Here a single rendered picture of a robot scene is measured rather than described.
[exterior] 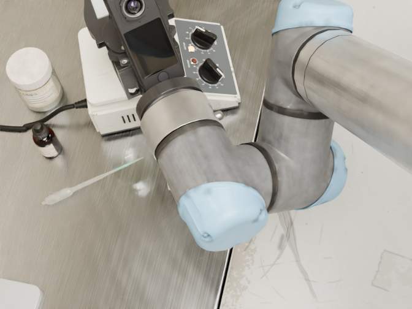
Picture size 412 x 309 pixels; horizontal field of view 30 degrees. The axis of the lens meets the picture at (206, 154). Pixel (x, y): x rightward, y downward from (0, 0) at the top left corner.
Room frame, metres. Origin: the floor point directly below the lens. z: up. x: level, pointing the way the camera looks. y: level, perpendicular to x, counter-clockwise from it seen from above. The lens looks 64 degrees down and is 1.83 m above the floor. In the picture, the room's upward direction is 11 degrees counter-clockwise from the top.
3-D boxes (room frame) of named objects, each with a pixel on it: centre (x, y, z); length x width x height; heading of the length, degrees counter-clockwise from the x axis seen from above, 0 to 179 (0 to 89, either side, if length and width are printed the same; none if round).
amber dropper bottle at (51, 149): (0.50, 0.21, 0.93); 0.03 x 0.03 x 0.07
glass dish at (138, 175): (0.44, 0.10, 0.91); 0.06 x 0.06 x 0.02
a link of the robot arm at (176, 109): (0.37, 0.02, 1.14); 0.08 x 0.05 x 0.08; 104
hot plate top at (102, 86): (0.57, 0.08, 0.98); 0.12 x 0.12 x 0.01; 1
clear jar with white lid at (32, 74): (0.59, 0.21, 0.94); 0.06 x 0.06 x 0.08
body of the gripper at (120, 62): (0.45, 0.04, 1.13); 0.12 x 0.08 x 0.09; 14
